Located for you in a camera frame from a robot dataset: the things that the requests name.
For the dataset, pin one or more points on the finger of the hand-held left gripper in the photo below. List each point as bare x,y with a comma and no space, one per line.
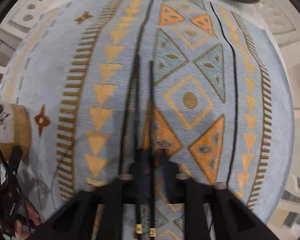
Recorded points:
15,160

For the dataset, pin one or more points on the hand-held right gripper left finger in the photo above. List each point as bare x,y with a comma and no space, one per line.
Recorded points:
137,162

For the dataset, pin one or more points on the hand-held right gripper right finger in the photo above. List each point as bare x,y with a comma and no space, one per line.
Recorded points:
166,162

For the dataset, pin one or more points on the bamboo utensil holder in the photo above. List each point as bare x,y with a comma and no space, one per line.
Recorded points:
17,130

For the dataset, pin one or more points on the black chopstick with gold band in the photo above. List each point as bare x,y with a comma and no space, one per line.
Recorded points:
152,105
138,105

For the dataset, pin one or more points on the person's left hand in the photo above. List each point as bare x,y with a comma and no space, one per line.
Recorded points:
33,215

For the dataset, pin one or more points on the patterned blue tablecloth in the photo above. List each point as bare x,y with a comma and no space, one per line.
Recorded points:
52,80

